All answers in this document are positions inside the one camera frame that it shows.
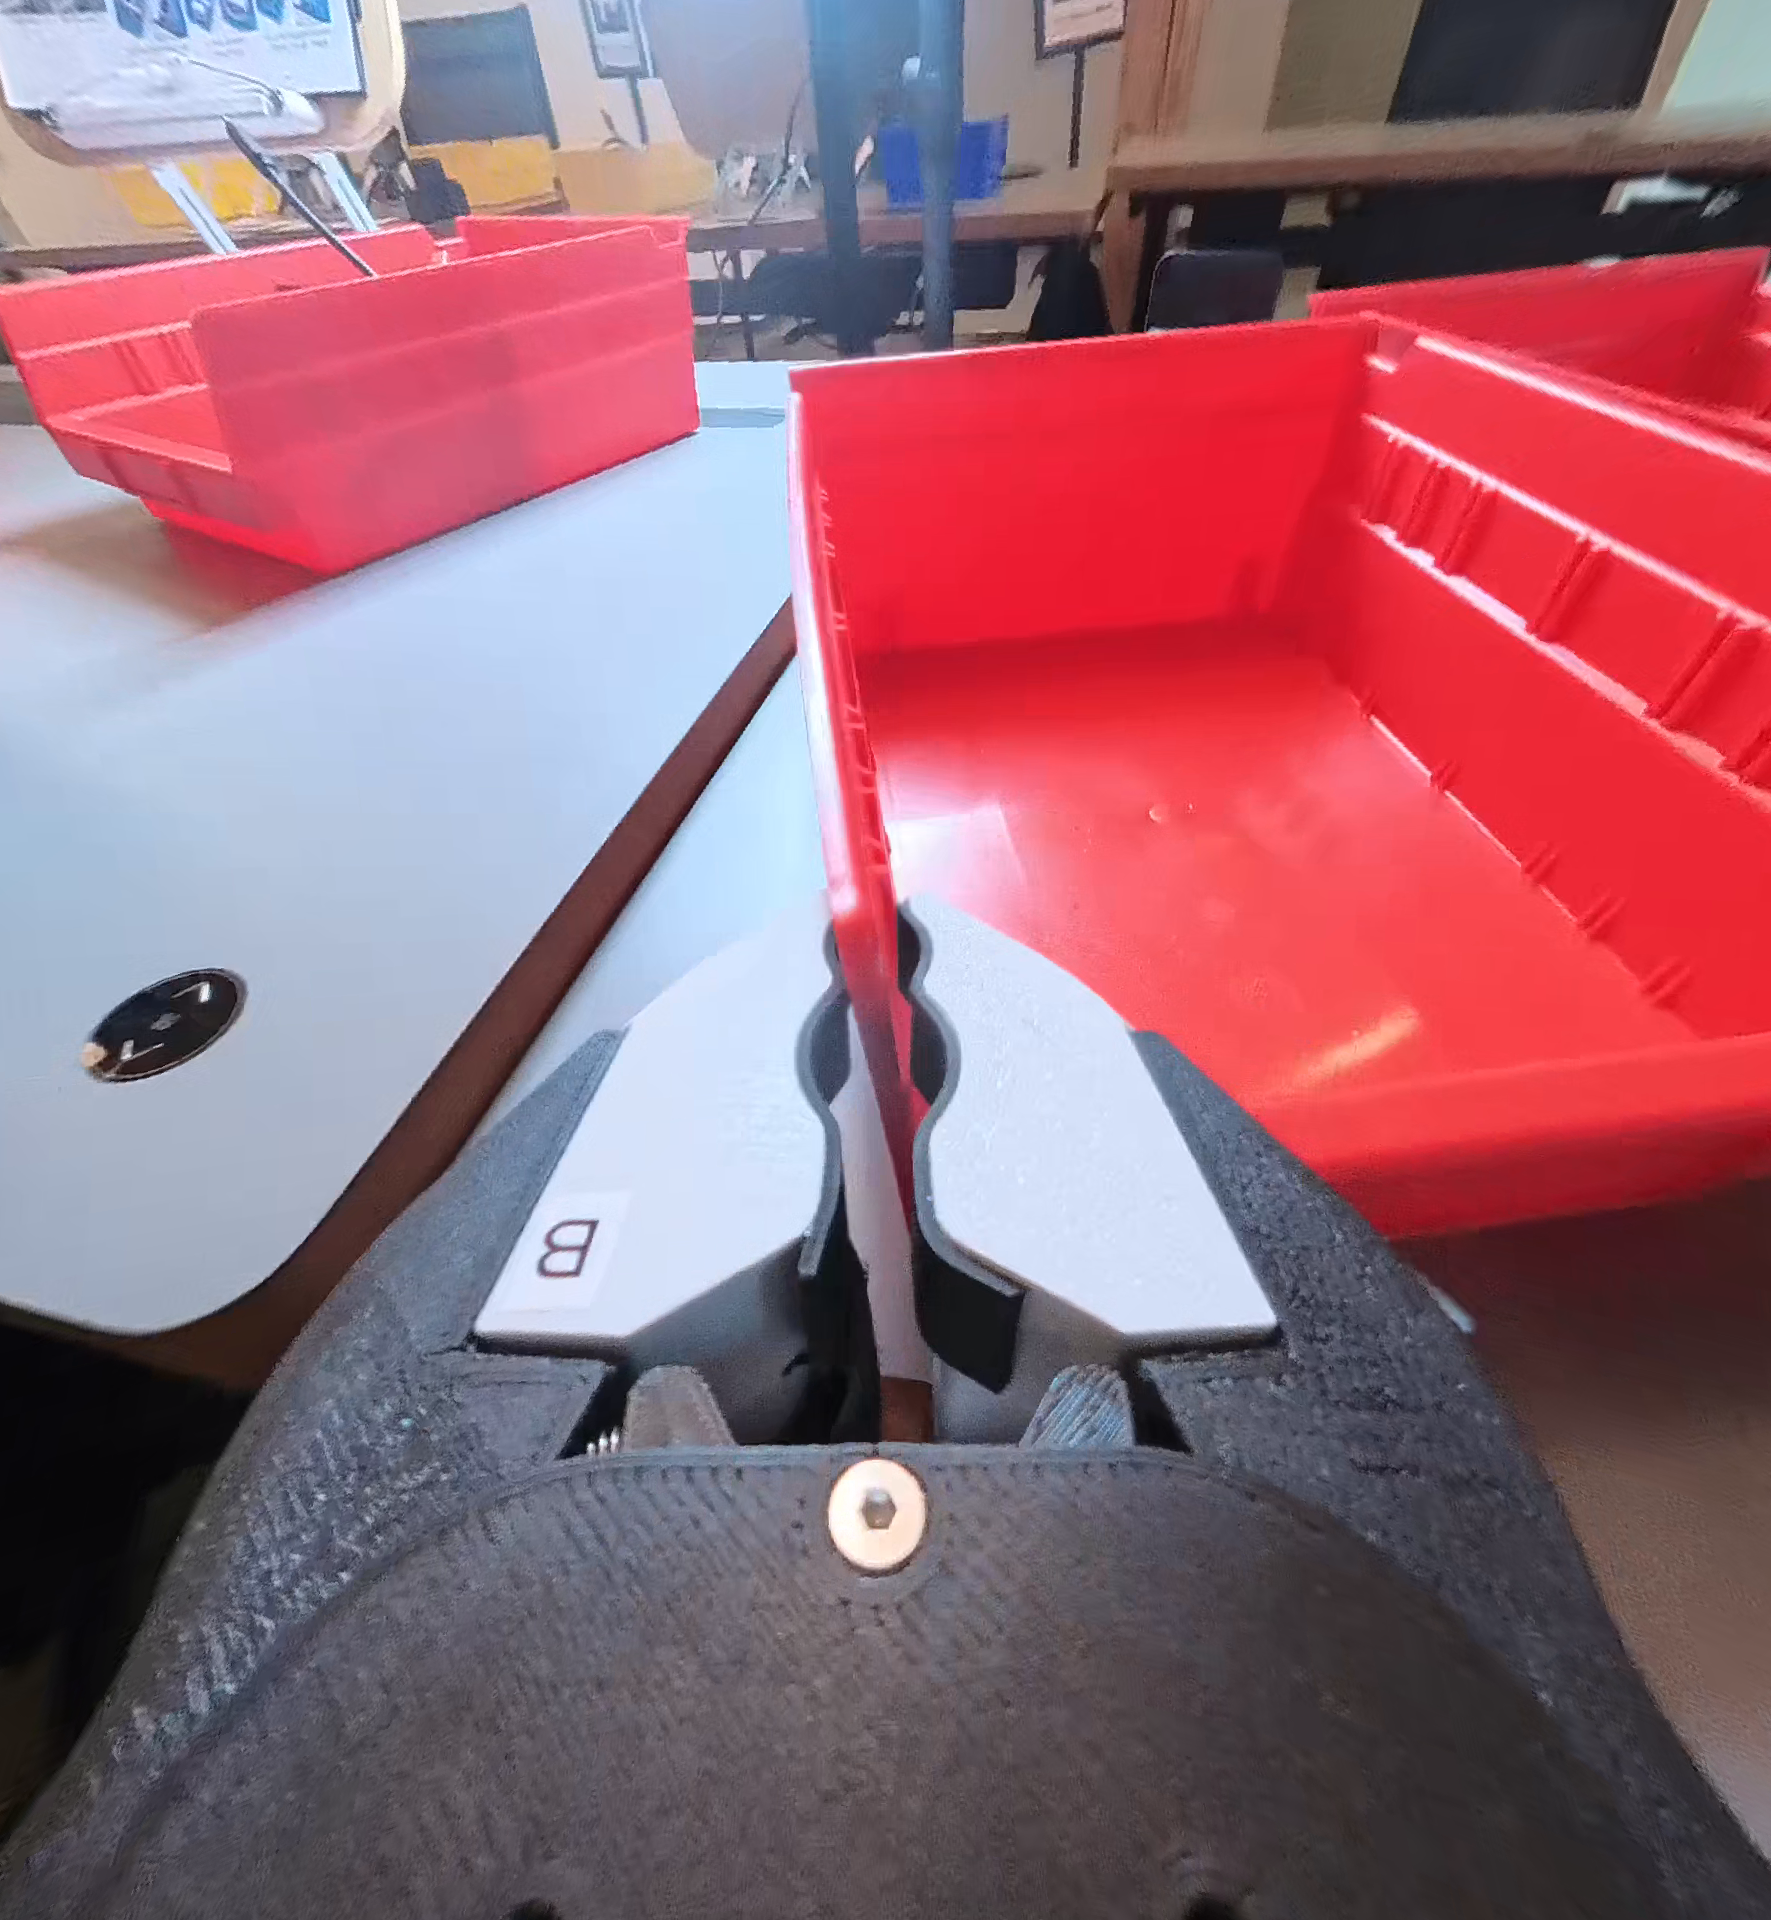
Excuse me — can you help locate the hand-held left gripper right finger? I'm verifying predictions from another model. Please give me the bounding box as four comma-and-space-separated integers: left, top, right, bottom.
899, 898, 1283, 1391

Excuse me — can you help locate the black chair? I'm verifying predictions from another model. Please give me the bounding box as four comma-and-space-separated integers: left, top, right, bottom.
1147, 246, 1283, 332

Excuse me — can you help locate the black stand pole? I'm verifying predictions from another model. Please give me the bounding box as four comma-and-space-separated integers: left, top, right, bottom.
809, 0, 965, 352

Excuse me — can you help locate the black rod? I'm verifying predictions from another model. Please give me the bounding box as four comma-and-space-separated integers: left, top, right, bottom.
223, 116, 380, 279

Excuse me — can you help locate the round black cable grommet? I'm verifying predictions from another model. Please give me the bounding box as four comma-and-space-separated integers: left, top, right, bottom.
80, 967, 250, 1086

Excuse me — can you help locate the wooden table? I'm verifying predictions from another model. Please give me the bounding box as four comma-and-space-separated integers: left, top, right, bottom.
1102, 111, 1771, 332

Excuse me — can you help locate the wooden instruction sign board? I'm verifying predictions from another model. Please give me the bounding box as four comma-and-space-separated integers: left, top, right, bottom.
0, 0, 407, 168

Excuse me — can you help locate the red plastic storage bin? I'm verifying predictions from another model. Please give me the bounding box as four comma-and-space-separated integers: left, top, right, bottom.
787, 312, 1771, 1245
1307, 245, 1771, 473
0, 213, 702, 575

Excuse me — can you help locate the blue storage bin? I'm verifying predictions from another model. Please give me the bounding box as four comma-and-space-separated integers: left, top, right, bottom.
878, 116, 1011, 204

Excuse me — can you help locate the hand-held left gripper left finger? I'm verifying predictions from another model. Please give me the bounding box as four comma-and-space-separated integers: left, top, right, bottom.
472, 913, 849, 1359

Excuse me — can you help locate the black screen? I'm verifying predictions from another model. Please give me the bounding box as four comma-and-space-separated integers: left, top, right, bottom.
402, 5, 558, 151

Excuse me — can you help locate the sign holder stand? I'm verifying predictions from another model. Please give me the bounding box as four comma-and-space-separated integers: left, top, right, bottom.
152, 142, 377, 259

